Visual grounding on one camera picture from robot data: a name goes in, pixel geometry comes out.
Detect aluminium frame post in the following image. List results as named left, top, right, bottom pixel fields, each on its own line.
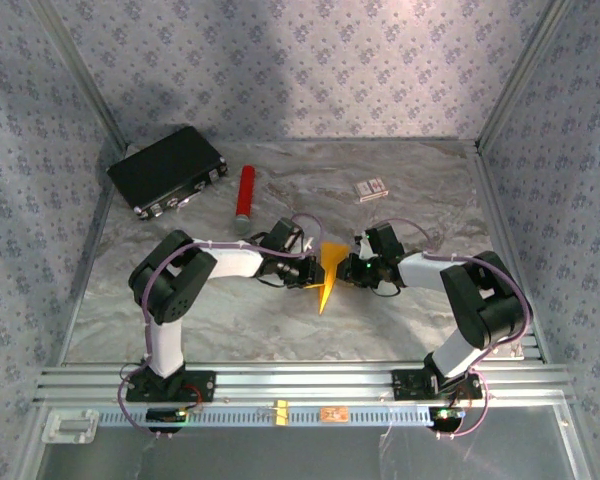
left=474, top=0, right=576, bottom=151
left=29, top=0, right=131, bottom=154

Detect grey acrylic panel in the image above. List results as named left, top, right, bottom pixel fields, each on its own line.
left=34, top=404, right=589, bottom=480

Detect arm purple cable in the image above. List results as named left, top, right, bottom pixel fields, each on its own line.
left=117, top=213, right=324, bottom=441
left=374, top=218, right=532, bottom=441

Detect aluminium mounting rail beam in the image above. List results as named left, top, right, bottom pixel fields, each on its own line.
left=33, top=363, right=574, bottom=404

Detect aluminium side rail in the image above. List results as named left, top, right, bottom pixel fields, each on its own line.
left=58, top=149, right=129, bottom=366
left=472, top=142, right=549, bottom=364

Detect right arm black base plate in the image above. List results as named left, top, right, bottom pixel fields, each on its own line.
left=391, top=368, right=484, bottom=401

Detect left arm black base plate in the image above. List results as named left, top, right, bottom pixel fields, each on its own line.
left=125, top=370, right=217, bottom=404

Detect silver metal bracket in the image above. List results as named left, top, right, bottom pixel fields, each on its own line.
left=41, top=408, right=100, bottom=445

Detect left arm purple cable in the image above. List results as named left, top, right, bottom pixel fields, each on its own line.
left=117, top=213, right=324, bottom=441

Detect grey slotted cable duct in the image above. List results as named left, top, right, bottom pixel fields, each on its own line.
left=97, top=404, right=439, bottom=429

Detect playing card box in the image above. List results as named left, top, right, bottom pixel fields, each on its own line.
left=352, top=178, right=389, bottom=203

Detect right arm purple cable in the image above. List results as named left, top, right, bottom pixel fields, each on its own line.
left=374, top=218, right=532, bottom=441

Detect red glitter microphone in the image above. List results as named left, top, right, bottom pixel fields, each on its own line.
left=231, top=165, right=258, bottom=236

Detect yellow cloth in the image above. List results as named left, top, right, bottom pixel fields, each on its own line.
left=302, top=242, right=352, bottom=316

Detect black hard case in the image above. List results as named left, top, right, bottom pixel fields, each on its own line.
left=106, top=124, right=229, bottom=222

